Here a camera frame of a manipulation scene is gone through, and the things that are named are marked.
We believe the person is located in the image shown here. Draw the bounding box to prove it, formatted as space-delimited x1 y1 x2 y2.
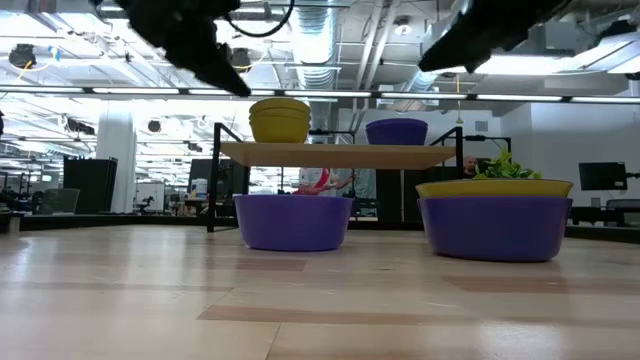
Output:
462 154 480 180
293 167 359 197

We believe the white column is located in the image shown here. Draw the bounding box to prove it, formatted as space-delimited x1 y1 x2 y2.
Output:
95 107 138 215

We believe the black aluminium rig frame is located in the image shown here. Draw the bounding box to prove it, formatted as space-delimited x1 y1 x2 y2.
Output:
0 212 640 245

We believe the wooden shelf with black frame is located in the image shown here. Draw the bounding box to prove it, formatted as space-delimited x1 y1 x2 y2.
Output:
207 122 464 234

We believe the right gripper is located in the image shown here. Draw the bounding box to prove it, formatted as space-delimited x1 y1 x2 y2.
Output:
418 0 576 75

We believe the black cabinet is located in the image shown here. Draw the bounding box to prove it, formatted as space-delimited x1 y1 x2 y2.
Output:
63 156 119 215

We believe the small potted green plant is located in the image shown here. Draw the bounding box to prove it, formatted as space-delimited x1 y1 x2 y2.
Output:
473 148 544 182

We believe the dark office desk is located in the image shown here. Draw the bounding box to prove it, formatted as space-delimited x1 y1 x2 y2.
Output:
569 198 640 227

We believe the ribbed silver air duct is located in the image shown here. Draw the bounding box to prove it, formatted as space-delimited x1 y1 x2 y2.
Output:
291 4 340 91

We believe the dark screen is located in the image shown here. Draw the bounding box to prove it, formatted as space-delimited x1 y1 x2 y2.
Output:
188 158 251 201

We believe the leaf-patterned yellow mini bowl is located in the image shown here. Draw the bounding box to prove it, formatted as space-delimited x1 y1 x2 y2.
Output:
249 115 312 145
415 178 575 200
248 106 312 122
249 97 312 112

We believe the blue mini bowl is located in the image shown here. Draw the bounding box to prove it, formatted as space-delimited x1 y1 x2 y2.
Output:
233 194 355 253
417 195 574 264
365 117 430 147

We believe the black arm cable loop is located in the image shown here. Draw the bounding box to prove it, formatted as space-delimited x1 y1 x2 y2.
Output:
223 0 297 39

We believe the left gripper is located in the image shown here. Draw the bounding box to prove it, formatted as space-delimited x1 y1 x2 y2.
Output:
92 0 253 98

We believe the black partition panel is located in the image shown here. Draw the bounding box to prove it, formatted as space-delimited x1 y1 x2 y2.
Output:
375 168 464 222

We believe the grey bin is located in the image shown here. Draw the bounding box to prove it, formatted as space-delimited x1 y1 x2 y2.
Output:
38 187 81 216

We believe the black monitor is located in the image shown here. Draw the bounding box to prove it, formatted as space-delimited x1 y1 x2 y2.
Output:
578 161 629 192

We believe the long ceiling light rail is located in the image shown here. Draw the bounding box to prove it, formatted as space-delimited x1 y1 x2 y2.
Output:
0 85 640 105

